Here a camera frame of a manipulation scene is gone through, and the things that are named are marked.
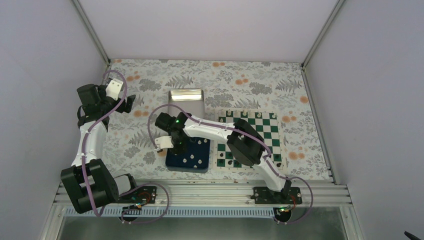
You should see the green white chess board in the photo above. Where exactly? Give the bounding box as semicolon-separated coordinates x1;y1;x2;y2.
211;107;286;172

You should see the silver metal tin tray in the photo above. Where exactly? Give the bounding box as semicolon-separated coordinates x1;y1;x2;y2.
168;88;205;128

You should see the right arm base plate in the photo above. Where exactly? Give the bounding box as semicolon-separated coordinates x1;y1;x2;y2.
250;186;303;205

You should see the blue square tray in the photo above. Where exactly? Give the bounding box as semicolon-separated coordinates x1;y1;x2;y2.
165;136;211;174

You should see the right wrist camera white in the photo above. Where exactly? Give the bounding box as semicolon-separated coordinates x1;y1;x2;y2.
154;136;174;152

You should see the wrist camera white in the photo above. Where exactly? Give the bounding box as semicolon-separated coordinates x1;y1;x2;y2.
105;78;124;101
154;136;174;152

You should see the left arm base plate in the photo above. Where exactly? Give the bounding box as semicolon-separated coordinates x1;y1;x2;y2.
114;185;157;205

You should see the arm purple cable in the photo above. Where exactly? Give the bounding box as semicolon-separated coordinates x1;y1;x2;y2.
81;69;170;225
147;103;315;226

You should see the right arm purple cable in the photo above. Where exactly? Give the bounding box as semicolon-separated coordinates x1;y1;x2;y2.
147;103;315;226

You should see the black chess pieces row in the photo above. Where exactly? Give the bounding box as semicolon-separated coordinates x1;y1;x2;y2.
215;151;285;170

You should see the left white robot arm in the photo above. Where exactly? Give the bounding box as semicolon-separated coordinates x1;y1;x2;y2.
60;78;140;214

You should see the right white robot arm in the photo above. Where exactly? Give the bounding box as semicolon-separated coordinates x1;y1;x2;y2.
154;112;292;204

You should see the floral patterned table mat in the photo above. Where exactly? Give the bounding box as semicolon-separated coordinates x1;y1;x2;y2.
103;59;330;181

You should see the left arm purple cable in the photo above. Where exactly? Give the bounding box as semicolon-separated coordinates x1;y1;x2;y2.
81;69;170;225

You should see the aluminium rail frame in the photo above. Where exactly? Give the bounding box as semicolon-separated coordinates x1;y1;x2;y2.
125;180;352;218

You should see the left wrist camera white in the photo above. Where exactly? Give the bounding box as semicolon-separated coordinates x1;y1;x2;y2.
105;78;124;101

